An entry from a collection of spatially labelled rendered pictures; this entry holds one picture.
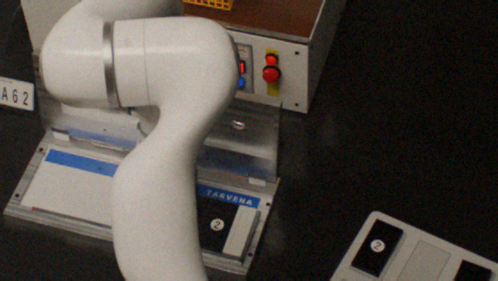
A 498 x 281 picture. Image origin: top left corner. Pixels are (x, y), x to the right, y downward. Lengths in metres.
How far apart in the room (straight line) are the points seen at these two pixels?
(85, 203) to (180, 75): 0.75
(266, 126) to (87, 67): 0.66
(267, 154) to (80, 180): 0.34
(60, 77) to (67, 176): 0.75
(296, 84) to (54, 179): 0.46
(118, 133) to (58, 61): 0.73
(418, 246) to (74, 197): 0.59
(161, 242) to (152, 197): 0.05
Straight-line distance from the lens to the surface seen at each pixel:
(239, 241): 1.89
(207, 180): 1.97
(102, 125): 1.99
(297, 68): 1.99
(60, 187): 2.00
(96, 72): 1.26
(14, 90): 2.13
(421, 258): 1.91
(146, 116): 1.74
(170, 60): 1.25
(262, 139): 1.89
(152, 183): 1.26
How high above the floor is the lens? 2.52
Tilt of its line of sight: 50 degrees down
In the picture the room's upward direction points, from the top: 6 degrees counter-clockwise
